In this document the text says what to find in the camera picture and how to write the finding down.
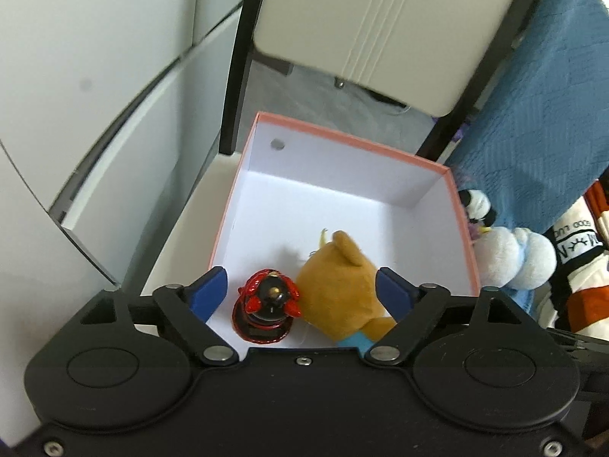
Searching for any white cabinet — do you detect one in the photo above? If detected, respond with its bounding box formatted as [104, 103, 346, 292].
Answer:
[0, 0, 267, 296]

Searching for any cream chair with black frame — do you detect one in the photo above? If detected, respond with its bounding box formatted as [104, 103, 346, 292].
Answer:
[140, 0, 558, 297]

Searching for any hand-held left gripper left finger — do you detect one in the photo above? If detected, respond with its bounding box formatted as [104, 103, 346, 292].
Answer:
[76, 267, 241, 368]

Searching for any red and black figurine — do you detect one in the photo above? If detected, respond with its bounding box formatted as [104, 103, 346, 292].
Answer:
[231, 269, 303, 344]

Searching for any white plush toy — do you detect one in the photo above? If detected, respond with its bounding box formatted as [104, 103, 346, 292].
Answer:
[473, 225, 558, 316]

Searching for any panda plush toy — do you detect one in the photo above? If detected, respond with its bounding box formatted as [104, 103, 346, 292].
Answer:
[457, 189, 498, 240]

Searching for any white black orange printed cloth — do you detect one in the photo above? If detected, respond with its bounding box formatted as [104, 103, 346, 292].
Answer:
[535, 180, 609, 335]

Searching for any blue knitted blanket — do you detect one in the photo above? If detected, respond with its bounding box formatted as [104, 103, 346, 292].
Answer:
[446, 0, 609, 236]

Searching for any white box with pink rim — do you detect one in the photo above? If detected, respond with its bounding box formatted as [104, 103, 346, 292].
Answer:
[207, 111, 482, 350]

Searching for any tan plush toy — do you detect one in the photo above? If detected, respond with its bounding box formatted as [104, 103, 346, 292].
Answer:
[294, 228, 398, 350]

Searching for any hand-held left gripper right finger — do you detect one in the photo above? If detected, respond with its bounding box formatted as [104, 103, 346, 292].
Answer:
[364, 267, 548, 368]

